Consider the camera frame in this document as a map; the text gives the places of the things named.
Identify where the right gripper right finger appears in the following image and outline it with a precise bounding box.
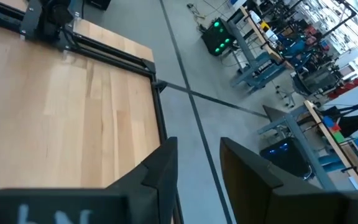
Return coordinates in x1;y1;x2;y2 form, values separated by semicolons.
219;137;358;224

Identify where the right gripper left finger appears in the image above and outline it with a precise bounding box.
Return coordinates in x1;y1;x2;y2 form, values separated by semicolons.
0;136;179;224

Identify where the black computer with blue lights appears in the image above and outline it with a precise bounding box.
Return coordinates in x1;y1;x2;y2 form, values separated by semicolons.
259;138;312;179

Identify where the wood-topped metal desk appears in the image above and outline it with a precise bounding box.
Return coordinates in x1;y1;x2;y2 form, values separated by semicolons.
257;99;358;191

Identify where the black office chair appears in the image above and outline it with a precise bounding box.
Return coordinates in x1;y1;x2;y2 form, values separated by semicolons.
292;63;343;108

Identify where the red chair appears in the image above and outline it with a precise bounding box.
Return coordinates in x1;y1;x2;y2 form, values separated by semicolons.
328;77;358;100

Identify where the grey-blue metal desk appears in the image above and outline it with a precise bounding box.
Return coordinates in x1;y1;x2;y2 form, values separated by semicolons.
227;5;295;94

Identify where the black computer with green lights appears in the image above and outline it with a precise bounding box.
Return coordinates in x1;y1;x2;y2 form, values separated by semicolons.
201;17;239;57

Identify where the dark computer tower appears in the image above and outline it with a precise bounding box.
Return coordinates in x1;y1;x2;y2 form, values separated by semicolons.
85;0;112;11

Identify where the black aluminium table frame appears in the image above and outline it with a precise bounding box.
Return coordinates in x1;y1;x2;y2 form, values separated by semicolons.
0;0;186;224

